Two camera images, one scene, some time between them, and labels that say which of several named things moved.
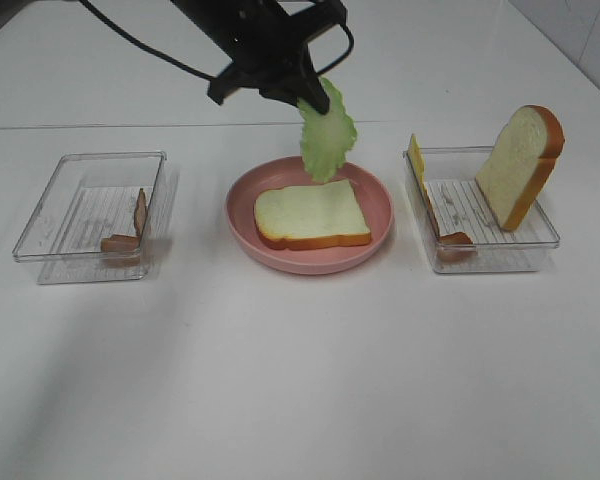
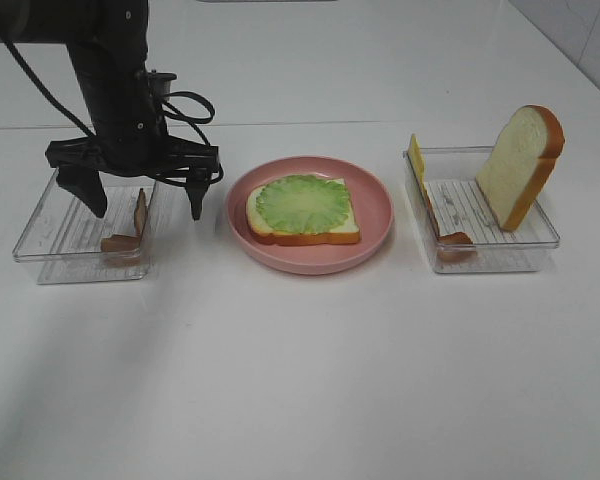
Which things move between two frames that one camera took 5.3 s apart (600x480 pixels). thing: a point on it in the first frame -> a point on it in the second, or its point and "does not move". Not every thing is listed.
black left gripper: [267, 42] -> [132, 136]
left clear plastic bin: [92, 196] does not move
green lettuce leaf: [326, 138] -> [303, 203]
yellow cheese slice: [416, 160] does not move
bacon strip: [121, 250] does not move
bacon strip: [452, 247] does not move
